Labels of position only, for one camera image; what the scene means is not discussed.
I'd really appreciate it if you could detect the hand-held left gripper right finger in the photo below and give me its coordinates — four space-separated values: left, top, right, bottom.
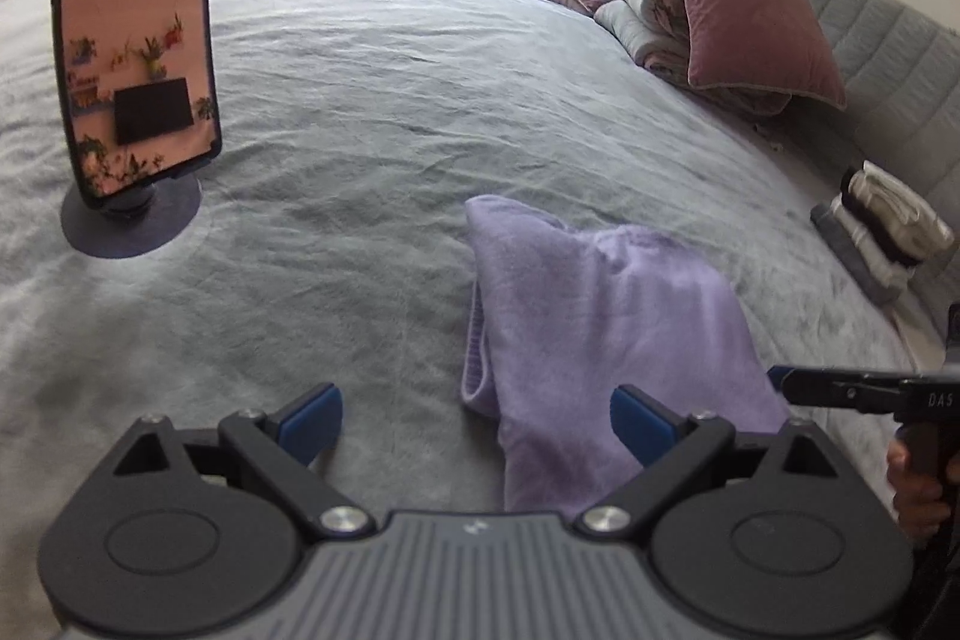
574 383 845 540

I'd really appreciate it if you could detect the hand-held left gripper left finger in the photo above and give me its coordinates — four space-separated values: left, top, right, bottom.
112 381 380 540

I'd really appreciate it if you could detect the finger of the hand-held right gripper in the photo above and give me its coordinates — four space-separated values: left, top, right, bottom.
766 365 910 421

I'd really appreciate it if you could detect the purple sweater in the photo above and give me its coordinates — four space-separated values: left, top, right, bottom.
459 194 796 515

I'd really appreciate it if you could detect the person's right hand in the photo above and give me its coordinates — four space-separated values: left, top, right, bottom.
887 436 951 541

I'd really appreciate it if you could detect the folded grey garment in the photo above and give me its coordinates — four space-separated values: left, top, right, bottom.
810 203 908 307

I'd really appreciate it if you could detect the folded black garment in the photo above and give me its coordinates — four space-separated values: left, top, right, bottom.
838 167 921 268

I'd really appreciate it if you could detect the folded beige garment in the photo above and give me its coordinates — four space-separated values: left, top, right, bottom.
851 171 953 256

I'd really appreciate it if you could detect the folded white ribbed garment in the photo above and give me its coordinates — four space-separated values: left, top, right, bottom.
859 160 932 215

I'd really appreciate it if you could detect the round dark phone stand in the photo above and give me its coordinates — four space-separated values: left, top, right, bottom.
60 175 205 259

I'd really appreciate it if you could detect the grey padded headboard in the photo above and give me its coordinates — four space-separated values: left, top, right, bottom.
787 0 960 221

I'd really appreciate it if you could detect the pink velvet pillow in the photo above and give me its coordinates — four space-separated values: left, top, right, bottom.
649 0 848 112

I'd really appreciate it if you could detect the smartphone with lit screen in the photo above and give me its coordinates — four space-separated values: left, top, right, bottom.
51 0 224 211

